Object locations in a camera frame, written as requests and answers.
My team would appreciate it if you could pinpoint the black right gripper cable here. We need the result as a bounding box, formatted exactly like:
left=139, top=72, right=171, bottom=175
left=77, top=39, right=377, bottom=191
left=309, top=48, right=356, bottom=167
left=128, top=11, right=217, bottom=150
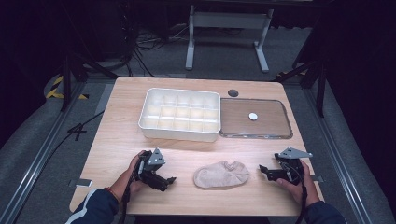
left=293, top=169, right=310, bottom=224

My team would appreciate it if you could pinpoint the black metal stand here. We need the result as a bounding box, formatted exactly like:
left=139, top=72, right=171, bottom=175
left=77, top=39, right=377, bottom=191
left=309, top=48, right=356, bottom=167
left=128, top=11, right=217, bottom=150
left=270, top=60, right=327, bottom=119
left=60, top=50, right=120, bottom=112

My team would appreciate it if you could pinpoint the bundle of floor cables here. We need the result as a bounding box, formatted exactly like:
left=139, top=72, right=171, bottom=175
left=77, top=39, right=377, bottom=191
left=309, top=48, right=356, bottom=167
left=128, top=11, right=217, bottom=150
left=122, top=26, right=190, bottom=78

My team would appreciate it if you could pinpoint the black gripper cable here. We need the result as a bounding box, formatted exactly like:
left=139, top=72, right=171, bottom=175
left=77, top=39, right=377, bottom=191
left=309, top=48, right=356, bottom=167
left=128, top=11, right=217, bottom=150
left=293, top=169, right=310, bottom=224
left=118, top=160, right=143, bottom=224

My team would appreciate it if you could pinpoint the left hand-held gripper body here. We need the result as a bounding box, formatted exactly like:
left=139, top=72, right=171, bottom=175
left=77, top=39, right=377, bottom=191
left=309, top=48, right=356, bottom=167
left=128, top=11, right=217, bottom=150
left=135, top=147, right=169, bottom=191

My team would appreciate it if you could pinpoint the clear plastic box lid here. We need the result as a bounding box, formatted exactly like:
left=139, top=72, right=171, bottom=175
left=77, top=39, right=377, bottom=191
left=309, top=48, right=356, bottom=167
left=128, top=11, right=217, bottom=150
left=219, top=97, right=293, bottom=140

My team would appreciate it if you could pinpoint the person's left hand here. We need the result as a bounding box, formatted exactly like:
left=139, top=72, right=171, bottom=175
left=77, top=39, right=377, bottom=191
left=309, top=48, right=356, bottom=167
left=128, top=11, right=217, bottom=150
left=110, top=150, right=148, bottom=203

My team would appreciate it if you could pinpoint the person's right hand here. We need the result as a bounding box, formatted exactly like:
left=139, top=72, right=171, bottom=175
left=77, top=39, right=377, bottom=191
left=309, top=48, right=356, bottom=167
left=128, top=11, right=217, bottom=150
left=276, top=160, right=321, bottom=207

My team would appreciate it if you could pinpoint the white divided storage box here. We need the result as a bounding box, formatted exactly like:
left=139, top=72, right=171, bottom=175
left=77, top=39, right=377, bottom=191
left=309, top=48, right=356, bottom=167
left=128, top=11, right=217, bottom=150
left=137, top=87, right=222, bottom=143

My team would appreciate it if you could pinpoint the aluminium floor rail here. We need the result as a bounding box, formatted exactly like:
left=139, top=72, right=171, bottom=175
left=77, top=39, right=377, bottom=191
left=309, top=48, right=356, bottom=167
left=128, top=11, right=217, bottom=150
left=0, top=81, right=87, bottom=224
left=303, top=88, right=373, bottom=224

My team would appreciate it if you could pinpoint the yellow black floor tape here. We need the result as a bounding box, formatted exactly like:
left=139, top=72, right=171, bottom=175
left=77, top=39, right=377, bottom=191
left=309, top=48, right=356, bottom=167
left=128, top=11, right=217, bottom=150
left=45, top=75, right=91, bottom=101

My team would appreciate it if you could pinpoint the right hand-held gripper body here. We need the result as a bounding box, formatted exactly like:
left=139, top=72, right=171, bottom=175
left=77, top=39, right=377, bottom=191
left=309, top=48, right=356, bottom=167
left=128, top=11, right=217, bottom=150
left=274, top=147, right=314, bottom=187

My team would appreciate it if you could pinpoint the beige ankle sock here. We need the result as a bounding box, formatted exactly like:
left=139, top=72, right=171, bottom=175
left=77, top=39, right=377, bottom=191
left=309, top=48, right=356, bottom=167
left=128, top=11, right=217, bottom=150
left=192, top=160, right=250, bottom=189

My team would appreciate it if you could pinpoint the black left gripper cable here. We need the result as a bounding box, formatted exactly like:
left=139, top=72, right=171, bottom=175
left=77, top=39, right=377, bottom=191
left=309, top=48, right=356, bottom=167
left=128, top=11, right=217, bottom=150
left=118, top=160, right=143, bottom=224

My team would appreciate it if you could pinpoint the white metal desk frame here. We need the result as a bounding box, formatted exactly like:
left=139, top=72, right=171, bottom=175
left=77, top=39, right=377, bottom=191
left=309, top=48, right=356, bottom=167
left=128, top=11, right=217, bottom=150
left=185, top=4, right=276, bottom=75

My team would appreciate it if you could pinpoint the black floor cable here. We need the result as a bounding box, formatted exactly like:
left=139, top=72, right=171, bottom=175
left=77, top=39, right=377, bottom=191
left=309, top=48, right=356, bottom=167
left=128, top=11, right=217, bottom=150
left=50, top=109, right=106, bottom=152

